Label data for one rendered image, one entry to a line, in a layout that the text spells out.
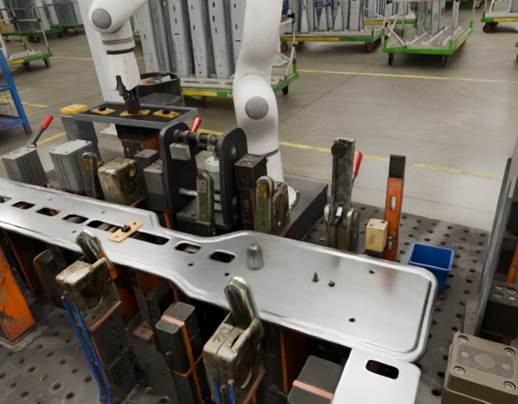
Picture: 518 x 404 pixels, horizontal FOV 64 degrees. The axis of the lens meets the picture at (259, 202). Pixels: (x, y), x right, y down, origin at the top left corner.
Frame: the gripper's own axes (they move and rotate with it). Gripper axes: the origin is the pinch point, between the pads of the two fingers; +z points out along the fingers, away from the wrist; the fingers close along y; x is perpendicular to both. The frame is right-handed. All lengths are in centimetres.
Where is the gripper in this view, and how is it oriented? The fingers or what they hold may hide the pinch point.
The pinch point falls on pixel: (133, 105)
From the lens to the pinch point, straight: 131.0
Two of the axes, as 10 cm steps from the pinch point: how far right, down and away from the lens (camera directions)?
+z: 0.8, 8.7, 4.9
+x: 9.9, -0.2, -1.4
